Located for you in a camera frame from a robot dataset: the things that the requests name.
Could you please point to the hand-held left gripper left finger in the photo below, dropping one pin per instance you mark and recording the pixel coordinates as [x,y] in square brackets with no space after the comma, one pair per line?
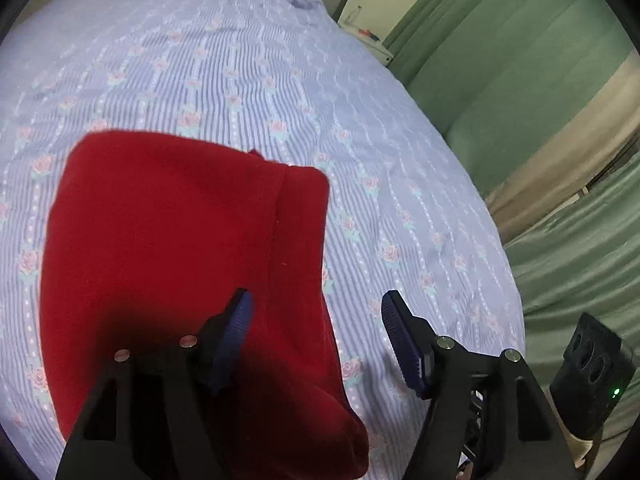
[232,340]

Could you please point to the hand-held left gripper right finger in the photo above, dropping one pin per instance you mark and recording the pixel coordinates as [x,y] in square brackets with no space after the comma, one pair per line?
[402,345]

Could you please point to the beige curtain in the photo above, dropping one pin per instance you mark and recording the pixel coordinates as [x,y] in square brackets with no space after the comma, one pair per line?
[560,170]

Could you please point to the red sweater with cartoon print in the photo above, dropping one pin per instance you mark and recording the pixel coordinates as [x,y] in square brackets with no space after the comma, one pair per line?
[175,235]

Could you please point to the blue striped floral bedsheet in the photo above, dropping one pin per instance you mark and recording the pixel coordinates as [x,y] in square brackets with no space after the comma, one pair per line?
[250,60]

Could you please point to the white nightstand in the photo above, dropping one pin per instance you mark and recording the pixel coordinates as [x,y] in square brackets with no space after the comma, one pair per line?
[376,51]

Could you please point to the green curtain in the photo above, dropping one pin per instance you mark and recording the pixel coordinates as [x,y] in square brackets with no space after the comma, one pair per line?
[565,280]
[500,60]

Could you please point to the small red item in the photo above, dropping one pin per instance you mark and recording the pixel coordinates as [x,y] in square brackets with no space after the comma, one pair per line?
[371,34]

